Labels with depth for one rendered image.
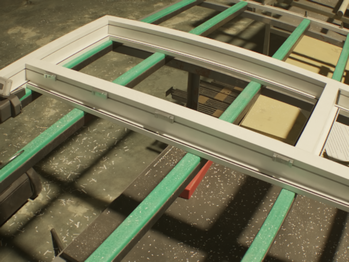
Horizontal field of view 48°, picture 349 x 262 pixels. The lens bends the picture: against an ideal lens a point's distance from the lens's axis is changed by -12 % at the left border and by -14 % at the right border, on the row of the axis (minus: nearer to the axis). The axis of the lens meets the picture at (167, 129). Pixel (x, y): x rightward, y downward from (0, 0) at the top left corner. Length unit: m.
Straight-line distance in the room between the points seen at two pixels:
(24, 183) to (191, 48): 1.04
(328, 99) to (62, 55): 0.84
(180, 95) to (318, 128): 1.36
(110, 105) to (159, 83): 1.98
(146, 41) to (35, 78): 0.43
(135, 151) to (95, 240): 1.32
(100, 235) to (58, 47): 0.61
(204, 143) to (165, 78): 2.16
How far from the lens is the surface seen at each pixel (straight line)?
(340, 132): 1.63
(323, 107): 1.14
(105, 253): 0.79
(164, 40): 1.46
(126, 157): 2.39
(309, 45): 2.38
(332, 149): 1.52
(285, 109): 1.68
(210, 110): 2.19
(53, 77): 1.21
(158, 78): 3.14
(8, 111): 1.08
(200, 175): 1.33
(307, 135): 1.01
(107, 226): 1.21
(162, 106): 1.03
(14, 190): 1.99
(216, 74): 1.46
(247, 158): 0.97
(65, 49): 1.43
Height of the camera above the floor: 1.47
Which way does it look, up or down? 34 degrees down
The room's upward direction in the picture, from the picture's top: 3 degrees clockwise
